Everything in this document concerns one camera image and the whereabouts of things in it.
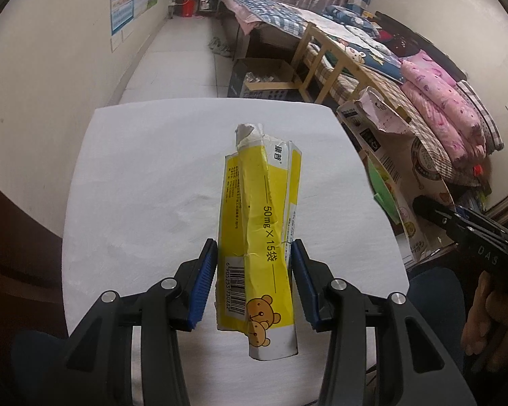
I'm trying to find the dark wooden headboard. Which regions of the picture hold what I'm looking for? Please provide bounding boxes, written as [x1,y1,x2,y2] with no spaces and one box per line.
[377,10,468,81]

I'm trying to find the person's leg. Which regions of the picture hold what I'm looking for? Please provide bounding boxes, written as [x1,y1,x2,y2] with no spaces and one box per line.
[406,268,466,373]
[10,332,70,406]

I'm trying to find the person's left leg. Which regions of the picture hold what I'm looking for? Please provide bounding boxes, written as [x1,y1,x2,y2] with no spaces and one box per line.
[10,332,70,406]

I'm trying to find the blue patterned pillow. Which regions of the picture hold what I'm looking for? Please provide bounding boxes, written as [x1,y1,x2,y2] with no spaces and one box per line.
[324,5,375,30]

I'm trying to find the grey shoes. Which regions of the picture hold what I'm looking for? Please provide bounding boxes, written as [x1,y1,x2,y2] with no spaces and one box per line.
[207,37,231,57]

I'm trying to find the cartoon print blanket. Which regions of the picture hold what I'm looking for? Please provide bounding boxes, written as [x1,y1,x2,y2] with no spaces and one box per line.
[309,10,407,83]

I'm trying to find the blue wall poster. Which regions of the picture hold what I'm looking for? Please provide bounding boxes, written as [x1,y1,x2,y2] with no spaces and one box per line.
[110,0,136,37]

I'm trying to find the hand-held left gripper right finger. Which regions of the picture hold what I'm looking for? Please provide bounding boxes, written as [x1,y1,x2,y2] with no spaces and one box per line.
[291,238,477,406]

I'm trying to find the blue plaid bedspread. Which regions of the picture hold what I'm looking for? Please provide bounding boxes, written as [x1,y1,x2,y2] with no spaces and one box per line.
[220,0,322,37]

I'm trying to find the wooden bed with bedding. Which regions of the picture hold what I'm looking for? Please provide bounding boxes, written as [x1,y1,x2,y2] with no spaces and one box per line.
[309,46,483,187]

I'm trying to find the cardboard box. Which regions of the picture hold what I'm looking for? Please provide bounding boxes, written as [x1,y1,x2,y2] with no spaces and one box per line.
[228,57,305,102]

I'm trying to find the yellow box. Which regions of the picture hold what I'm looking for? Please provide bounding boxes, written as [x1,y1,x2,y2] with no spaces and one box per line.
[214,122,302,361]

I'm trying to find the pink floral quilt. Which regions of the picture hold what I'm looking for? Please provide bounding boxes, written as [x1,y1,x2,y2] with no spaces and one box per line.
[400,49,487,165]

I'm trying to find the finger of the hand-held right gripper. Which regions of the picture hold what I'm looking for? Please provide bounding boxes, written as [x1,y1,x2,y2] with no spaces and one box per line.
[454,207,508,238]
[412,197,470,244]

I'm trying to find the brown wooden door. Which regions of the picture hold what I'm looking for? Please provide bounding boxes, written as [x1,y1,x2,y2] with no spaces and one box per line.
[0,169,68,339]

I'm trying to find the person's right hand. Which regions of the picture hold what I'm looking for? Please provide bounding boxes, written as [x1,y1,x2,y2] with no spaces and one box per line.
[461,271,508,356]

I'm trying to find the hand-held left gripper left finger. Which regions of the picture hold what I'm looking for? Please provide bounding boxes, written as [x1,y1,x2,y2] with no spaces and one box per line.
[61,238,218,406]

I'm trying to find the light wooden bed frame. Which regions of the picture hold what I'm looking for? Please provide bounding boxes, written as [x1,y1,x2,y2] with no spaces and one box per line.
[294,23,367,104]

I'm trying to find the person's right leg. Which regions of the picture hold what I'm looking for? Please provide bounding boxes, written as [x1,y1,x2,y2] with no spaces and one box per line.
[406,268,466,373]

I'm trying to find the pink white long carton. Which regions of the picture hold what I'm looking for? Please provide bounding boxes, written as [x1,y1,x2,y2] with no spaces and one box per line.
[336,86,464,263]

